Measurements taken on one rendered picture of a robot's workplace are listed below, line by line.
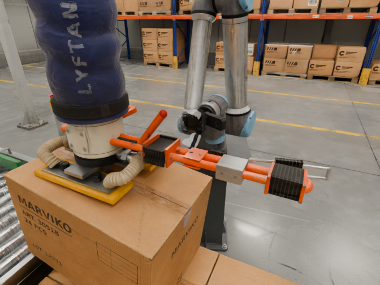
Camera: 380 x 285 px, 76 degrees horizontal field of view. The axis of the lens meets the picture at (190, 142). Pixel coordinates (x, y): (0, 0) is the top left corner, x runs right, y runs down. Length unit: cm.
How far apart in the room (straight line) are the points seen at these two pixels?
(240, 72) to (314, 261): 139
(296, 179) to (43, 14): 70
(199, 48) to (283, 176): 74
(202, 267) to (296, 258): 99
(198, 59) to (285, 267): 144
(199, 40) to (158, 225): 80
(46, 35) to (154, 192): 53
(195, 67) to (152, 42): 796
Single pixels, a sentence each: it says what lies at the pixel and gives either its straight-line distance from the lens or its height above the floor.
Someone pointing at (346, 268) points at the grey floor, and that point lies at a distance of 209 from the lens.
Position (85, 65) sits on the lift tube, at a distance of 71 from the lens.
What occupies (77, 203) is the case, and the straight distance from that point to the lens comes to 83.
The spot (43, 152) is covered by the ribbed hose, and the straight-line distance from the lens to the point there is 95.
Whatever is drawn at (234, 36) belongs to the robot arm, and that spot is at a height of 140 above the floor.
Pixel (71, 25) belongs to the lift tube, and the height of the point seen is 146.
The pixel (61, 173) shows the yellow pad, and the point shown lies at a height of 102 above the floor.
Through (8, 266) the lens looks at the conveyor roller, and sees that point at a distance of 139.
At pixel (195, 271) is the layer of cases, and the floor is 54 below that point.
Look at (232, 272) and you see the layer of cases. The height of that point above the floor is 54.
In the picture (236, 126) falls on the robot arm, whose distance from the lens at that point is 132.
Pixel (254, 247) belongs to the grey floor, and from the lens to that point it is 197.
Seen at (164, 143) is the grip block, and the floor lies 114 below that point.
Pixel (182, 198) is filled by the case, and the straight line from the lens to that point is 83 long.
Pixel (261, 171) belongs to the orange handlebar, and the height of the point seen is 113.
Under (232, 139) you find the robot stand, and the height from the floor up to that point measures 75.
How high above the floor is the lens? 147
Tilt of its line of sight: 27 degrees down
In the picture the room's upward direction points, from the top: straight up
